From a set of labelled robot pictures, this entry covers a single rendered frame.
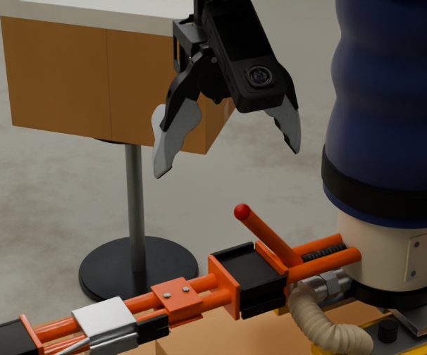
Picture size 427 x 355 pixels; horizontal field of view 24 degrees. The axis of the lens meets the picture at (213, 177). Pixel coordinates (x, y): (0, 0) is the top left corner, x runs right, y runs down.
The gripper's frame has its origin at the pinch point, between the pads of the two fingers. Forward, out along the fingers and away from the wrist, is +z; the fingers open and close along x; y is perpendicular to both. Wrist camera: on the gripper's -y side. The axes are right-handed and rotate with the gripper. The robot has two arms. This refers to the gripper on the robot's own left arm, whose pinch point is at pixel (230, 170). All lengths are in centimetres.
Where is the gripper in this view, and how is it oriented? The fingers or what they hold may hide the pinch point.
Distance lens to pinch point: 102.5
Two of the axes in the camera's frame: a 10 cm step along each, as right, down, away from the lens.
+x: -9.4, 1.7, -2.9
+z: 0.0, 8.6, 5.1
